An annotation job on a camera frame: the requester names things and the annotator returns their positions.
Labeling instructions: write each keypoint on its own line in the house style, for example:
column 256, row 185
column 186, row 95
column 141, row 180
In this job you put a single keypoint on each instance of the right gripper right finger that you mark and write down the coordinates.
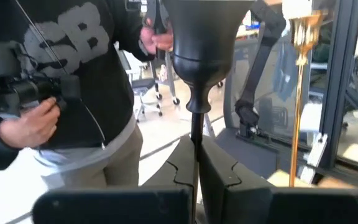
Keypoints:
column 219, row 171

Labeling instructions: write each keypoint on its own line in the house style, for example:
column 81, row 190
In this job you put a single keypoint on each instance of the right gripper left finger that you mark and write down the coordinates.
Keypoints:
column 182, row 168

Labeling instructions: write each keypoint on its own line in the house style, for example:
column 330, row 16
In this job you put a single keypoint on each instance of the tall black candlestick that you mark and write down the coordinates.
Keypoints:
column 204, row 46

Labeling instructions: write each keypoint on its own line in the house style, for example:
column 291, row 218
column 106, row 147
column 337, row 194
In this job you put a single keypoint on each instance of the grey stand base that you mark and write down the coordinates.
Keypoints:
column 244, row 155

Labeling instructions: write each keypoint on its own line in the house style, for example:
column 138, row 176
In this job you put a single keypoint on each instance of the office chair with wheels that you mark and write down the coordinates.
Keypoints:
column 143, row 85

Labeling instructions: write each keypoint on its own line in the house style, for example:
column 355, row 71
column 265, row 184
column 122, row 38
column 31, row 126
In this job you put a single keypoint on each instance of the person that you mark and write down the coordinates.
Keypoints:
column 104, row 77

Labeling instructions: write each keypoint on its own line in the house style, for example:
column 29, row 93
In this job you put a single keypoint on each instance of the person's hand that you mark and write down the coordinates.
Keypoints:
column 26, row 127
column 154, row 40

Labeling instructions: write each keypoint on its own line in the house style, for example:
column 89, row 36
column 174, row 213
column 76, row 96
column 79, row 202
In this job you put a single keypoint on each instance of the silver frame bracket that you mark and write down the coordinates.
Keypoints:
column 317, row 152

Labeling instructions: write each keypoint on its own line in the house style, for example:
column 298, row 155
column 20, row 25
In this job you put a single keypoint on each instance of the black vertical frame post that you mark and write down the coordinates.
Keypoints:
column 340, row 77

